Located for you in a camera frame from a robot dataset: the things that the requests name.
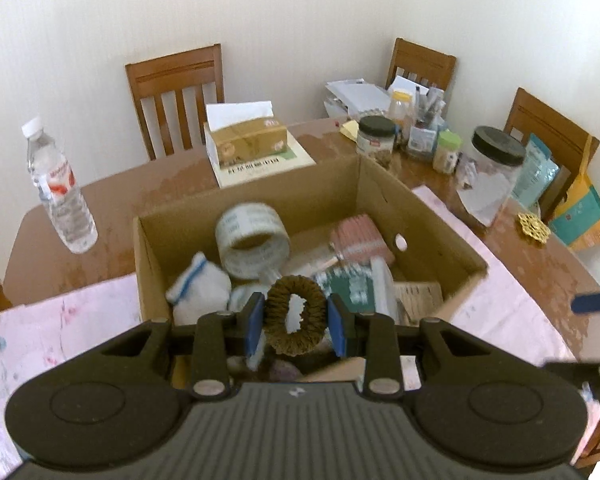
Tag plastic water bottle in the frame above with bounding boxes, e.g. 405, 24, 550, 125
21, 117, 99, 255

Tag yellow bag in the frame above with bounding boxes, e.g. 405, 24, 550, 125
547, 135, 600, 261

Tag ribbed knitted cloth roll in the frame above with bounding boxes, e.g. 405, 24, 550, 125
329, 214, 397, 267

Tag teal packet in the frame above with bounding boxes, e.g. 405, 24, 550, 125
511, 132, 561, 211

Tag clear tape roll green print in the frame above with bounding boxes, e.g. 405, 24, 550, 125
215, 201, 292, 281

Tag cardboard box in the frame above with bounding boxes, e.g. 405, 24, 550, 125
132, 154, 491, 391

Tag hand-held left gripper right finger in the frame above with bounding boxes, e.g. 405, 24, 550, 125
327, 292, 501, 401

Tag lilac crochet flower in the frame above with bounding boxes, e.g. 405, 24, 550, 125
267, 360, 301, 383

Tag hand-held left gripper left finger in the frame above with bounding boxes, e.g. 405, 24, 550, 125
97, 291, 267, 401

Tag large clear jar black lid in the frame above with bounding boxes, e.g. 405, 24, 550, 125
455, 126, 527, 228

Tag gold coaster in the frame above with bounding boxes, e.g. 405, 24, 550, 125
516, 211, 551, 245

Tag yellow lid bottle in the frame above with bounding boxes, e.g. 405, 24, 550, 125
387, 89, 415, 136

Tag white papers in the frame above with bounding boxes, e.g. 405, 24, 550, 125
322, 75, 416, 118

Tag pen holder with pens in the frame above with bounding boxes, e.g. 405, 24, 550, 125
407, 85, 447, 161

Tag green lid jar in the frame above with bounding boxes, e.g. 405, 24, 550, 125
432, 130, 463, 175

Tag small jar black lid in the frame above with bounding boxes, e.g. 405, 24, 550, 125
355, 116, 398, 158

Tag brown crochet ring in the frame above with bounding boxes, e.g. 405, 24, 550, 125
264, 276, 328, 358

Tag tissue box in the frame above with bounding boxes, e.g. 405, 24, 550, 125
202, 101, 288, 170

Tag white knitted glove blue stripe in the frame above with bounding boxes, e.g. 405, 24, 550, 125
166, 252, 233, 328

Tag pink tablecloth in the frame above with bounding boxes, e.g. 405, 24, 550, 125
0, 184, 600, 478

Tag beige printed card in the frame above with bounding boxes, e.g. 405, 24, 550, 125
395, 282, 443, 326

